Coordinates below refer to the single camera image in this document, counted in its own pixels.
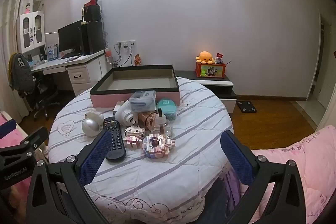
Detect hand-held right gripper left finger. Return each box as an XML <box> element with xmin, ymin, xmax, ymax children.
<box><xmin>25</xmin><ymin>131</ymin><xmax>113</xmax><ymax>224</ymax></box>

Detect white door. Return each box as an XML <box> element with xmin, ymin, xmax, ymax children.
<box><xmin>312</xmin><ymin>9</ymin><xmax>336</xmax><ymax>132</ymax></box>

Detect white plug adapter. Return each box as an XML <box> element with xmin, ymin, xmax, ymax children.
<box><xmin>114</xmin><ymin>99</ymin><xmax>139</xmax><ymax>126</ymax></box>

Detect red capped water bottle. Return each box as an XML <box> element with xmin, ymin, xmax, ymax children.
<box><xmin>105</xmin><ymin>48</ymin><xmax>114</xmax><ymax>67</ymax></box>

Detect pink printed blanket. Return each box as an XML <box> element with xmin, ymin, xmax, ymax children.
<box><xmin>240</xmin><ymin>126</ymin><xmax>336</xmax><ymax>224</ymax></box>

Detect black bathroom scale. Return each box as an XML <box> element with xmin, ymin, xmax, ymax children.
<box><xmin>236</xmin><ymin>101</ymin><xmax>258</xmax><ymax>114</ymax></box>

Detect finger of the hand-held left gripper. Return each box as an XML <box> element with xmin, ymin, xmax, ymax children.
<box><xmin>0</xmin><ymin>126</ymin><xmax>49</xmax><ymax>159</ymax></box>
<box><xmin>0</xmin><ymin>118</ymin><xmax>18</xmax><ymax>139</ymax></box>

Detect white striped quilt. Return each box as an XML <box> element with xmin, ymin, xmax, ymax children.
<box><xmin>48</xmin><ymin>76</ymin><xmax>252</xmax><ymax>224</ymax></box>

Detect large pink block toy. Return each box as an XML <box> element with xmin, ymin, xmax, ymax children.
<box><xmin>142</xmin><ymin>133</ymin><xmax>176</xmax><ymax>159</ymax></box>

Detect white hutch cabinet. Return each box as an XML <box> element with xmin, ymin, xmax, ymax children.
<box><xmin>16</xmin><ymin>11</ymin><xmax>46</xmax><ymax>54</ymax></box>

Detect pink cloth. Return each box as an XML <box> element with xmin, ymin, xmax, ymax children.
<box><xmin>0</xmin><ymin>109</ymin><xmax>27</xmax><ymax>142</ymax></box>

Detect red printed storage box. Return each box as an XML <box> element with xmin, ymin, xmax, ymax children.
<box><xmin>195</xmin><ymin>60</ymin><xmax>227</xmax><ymax>79</ymax></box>

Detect orange octopus plush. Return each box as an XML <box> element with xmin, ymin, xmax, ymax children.
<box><xmin>196</xmin><ymin>51</ymin><xmax>215</xmax><ymax>65</ymax></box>

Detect teal round container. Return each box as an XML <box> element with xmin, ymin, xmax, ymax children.
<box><xmin>157</xmin><ymin>99</ymin><xmax>177</xmax><ymax>120</ymax></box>

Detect white desk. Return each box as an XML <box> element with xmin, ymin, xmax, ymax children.
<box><xmin>30</xmin><ymin>49</ymin><xmax>111</xmax><ymax>96</ymax></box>

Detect black computer tower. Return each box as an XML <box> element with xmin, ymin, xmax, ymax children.
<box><xmin>81</xmin><ymin>21</ymin><xmax>105</xmax><ymax>55</ymax></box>

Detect small pink block toy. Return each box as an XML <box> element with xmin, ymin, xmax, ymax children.
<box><xmin>122</xmin><ymin>126</ymin><xmax>146</xmax><ymax>149</ymax></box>

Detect black and white tv stand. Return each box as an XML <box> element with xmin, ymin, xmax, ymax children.
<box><xmin>175</xmin><ymin>70</ymin><xmax>237</xmax><ymax>114</ymax></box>

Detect beige curtain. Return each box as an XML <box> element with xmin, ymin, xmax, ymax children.
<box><xmin>0</xmin><ymin>0</ymin><xmax>36</xmax><ymax>114</ymax></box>

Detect black office chair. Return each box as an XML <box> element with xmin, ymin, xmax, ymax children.
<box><xmin>16</xmin><ymin>74</ymin><xmax>61</xmax><ymax>119</ymax></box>

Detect black remote control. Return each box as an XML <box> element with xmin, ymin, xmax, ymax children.
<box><xmin>103</xmin><ymin>116</ymin><xmax>127</xmax><ymax>161</ymax></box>

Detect black computer monitor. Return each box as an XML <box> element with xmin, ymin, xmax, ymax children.
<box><xmin>58</xmin><ymin>20</ymin><xmax>83</xmax><ymax>54</ymax></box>

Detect blue box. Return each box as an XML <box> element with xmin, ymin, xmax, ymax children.
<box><xmin>47</xmin><ymin>43</ymin><xmax>59</xmax><ymax>60</ymax></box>

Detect black power cables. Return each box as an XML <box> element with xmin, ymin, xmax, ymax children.
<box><xmin>113</xmin><ymin>43</ymin><xmax>132</xmax><ymax>67</ymax></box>

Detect pink box with black rim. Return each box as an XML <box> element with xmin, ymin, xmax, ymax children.
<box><xmin>90</xmin><ymin>64</ymin><xmax>181</xmax><ymax>109</ymax></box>

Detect clear plastic floss box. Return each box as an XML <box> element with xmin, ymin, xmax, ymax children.
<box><xmin>129</xmin><ymin>91</ymin><xmax>157</xmax><ymax>113</ymax></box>

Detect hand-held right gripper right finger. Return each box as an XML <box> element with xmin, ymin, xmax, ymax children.
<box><xmin>220</xmin><ymin>130</ymin><xmax>307</xmax><ymax>224</ymax></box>

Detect silver white round lamp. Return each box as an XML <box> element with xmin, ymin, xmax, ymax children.
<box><xmin>82</xmin><ymin>111</ymin><xmax>104</xmax><ymax>138</ymax></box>

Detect grey hoodie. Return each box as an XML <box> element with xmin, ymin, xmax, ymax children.
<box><xmin>8</xmin><ymin>52</ymin><xmax>36</xmax><ymax>98</ymax></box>

